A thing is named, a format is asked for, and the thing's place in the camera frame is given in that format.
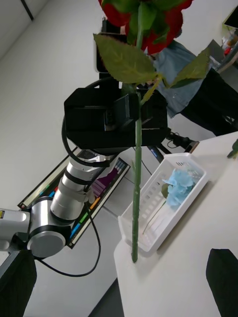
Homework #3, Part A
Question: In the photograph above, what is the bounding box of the black left camera cable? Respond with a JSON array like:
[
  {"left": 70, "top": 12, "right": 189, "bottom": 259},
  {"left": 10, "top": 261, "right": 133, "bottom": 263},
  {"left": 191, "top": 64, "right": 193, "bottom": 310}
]
[{"left": 60, "top": 76, "right": 119, "bottom": 168}]

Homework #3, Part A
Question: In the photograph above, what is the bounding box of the pale blue artificial flower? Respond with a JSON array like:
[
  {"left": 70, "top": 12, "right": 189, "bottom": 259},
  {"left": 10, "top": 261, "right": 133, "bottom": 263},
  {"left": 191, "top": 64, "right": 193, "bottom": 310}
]
[{"left": 142, "top": 168, "right": 198, "bottom": 235}]

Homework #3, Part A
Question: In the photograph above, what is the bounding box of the red artificial rose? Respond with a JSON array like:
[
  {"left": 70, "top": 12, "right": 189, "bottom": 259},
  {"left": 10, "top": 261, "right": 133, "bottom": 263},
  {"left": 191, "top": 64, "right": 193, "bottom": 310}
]
[{"left": 93, "top": 0, "right": 214, "bottom": 264}]

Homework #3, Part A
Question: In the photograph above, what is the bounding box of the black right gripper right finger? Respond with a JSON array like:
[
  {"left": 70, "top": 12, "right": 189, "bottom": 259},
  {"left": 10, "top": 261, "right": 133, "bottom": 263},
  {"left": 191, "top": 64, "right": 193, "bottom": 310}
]
[{"left": 205, "top": 248, "right": 238, "bottom": 317}]

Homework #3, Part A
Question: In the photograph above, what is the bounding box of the person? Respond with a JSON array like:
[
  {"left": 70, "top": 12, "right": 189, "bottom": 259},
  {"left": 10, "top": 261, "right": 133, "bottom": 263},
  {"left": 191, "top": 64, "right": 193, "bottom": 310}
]
[{"left": 146, "top": 24, "right": 238, "bottom": 137}]

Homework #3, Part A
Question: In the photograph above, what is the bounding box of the shallow white plastic box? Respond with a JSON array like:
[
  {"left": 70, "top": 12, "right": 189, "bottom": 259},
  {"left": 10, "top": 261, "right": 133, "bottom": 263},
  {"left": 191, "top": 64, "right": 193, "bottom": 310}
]
[{"left": 118, "top": 152, "right": 208, "bottom": 253}]

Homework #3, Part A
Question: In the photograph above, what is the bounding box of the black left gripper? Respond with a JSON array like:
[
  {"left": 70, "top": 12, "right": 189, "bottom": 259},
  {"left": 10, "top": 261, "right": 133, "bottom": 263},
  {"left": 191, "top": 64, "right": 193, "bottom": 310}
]
[{"left": 63, "top": 87, "right": 172, "bottom": 156}]

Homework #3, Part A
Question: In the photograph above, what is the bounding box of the loose green leaf twig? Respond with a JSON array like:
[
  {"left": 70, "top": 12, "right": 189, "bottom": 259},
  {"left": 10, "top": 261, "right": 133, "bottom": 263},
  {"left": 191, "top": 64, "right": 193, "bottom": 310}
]
[{"left": 227, "top": 138, "right": 238, "bottom": 159}]

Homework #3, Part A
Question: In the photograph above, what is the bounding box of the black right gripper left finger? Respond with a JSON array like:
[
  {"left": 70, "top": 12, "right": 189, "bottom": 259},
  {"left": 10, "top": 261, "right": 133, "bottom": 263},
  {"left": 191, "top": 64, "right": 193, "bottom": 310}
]
[{"left": 0, "top": 249, "right": 38, "bottom": 317}]

